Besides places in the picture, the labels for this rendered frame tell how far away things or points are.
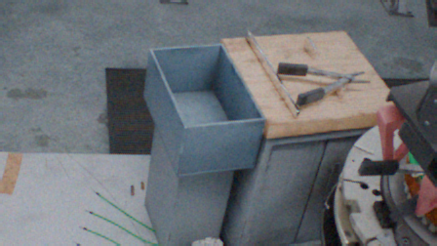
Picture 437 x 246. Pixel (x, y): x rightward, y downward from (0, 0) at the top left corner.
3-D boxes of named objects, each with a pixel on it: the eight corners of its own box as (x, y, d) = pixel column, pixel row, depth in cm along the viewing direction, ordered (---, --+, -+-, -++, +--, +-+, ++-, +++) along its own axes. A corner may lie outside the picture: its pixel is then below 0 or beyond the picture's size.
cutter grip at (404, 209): (394, 223, 72) (400, 212, 71) (388, 217, 73) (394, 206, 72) (420, 207, 74) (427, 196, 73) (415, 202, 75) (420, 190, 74)
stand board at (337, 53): (265, 139, 98) (269, 125, 97) (218, 52, 112) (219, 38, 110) (401, 124, 104) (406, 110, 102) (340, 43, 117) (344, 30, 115)
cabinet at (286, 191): (232, 269, 115) (267, 139, 98) (195, 183, 129) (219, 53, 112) (347, 250, 121) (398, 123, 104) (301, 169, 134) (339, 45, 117)
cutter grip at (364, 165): (359, 177, 76) (364, 166, 75) (356, 171, 77) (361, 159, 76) (394, 176, 77) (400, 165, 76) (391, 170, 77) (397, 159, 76)
